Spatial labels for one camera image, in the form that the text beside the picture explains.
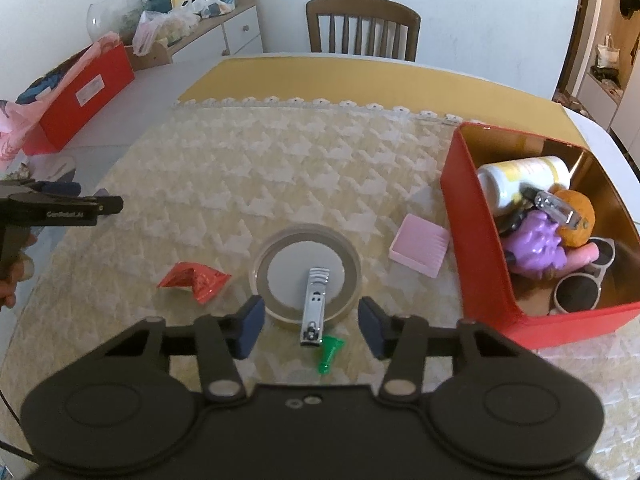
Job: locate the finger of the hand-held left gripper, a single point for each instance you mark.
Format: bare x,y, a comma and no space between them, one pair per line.
110,204
60,189

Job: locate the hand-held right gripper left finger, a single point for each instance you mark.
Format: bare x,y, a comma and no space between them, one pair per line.
251,326

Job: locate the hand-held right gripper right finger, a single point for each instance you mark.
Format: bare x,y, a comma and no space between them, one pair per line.
372,326

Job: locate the small purple block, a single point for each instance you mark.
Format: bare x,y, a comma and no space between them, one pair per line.
101,192

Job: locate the round gold-rimmed lid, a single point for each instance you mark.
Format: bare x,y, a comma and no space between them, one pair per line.
290,270

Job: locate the red foil wrapper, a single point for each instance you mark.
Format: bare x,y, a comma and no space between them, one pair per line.
195,280

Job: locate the pink box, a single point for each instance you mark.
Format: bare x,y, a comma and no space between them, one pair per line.
420,245

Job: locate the red metal tin box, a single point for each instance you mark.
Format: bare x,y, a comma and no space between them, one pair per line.
475,240

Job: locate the purple plush sheep toy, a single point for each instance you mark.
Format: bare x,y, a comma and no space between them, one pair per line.
537,245

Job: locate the white sunglasses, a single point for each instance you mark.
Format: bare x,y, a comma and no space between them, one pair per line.
575,292

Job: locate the white bottle with yellow label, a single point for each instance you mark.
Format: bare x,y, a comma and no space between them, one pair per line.
520,175

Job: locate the black silver nail clipper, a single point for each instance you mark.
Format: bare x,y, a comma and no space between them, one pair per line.
552,205

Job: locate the orange fruit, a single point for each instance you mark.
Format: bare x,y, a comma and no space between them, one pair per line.
582,212

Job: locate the person's left hand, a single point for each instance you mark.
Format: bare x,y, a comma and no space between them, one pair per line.
24,266

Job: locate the red storage box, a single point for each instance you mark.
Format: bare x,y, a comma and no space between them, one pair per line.
80,97

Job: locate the dark blue cloth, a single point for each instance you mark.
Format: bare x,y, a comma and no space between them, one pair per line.
42,87

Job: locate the cream patterned table mat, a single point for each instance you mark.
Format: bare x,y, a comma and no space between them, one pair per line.
300,170

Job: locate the white plastic bag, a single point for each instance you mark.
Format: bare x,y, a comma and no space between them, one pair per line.
160,30

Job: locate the white wooden side cabinet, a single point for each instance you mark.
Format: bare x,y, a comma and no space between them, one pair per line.
235,30

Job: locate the yellow tablecloth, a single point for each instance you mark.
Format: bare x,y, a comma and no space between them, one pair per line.
350,80

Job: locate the brown wooden chair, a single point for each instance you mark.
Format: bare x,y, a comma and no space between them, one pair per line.
362,10

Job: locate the white tote bag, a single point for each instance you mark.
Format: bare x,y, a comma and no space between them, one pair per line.
608,55

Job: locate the black hat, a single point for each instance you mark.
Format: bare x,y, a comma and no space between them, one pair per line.
631,0

